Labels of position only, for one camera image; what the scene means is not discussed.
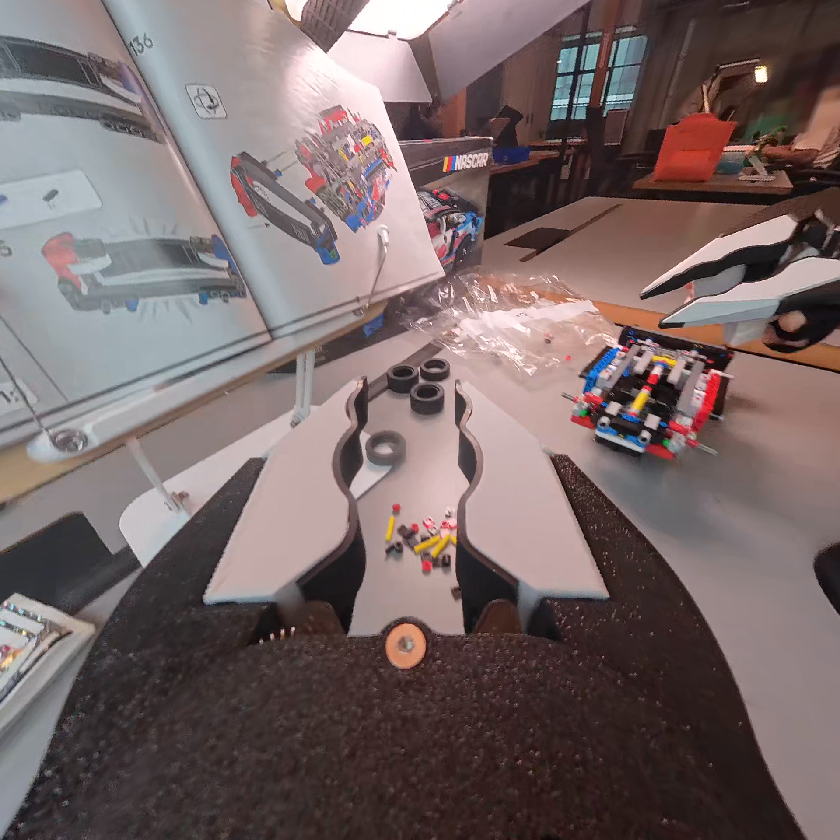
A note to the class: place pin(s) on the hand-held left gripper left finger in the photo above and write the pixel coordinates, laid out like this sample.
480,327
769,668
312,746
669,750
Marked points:
282,525

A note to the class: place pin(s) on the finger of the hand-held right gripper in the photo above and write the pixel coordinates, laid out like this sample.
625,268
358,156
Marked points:
774,292
735,246

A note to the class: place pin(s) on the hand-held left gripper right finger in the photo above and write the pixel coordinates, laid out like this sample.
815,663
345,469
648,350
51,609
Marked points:
531,525

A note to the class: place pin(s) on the toy brick car chassis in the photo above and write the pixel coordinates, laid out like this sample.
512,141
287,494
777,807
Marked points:
649,400

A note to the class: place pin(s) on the building instruction booklet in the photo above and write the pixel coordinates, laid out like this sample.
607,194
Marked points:
197,197

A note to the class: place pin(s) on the person's right hand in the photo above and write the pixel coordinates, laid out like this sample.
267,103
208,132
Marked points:
793,322

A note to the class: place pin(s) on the wooden table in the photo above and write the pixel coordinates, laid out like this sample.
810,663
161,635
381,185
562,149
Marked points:
709,182

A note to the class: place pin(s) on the orange bag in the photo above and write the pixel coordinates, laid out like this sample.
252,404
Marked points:
695,151

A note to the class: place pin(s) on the pile of small brick pieces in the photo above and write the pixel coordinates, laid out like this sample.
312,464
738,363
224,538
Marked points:
426,541

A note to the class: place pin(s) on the black rubber toy tyre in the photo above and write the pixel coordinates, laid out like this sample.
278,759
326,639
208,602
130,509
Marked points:
375,453
403,379
426,398
434,369

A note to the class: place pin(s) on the white book stand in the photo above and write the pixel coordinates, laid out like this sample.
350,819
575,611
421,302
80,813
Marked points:
303,387

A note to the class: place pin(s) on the clear plastic bag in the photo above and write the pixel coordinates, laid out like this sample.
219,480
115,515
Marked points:
512,321

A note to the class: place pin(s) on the paned window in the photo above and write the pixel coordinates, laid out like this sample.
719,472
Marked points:
597,72

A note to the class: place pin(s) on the black pad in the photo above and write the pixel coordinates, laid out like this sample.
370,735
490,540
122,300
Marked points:
59,558

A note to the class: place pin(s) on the blue storage bin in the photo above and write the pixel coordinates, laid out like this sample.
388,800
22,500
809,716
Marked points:
510,155

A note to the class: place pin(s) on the black toy car box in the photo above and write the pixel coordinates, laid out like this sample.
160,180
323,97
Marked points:
459,216

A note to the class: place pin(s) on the shiny sticker sheet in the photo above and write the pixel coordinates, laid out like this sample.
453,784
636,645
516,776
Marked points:
33,649

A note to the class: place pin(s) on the black chair armrest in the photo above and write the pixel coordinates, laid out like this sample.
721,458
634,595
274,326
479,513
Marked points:
828,577

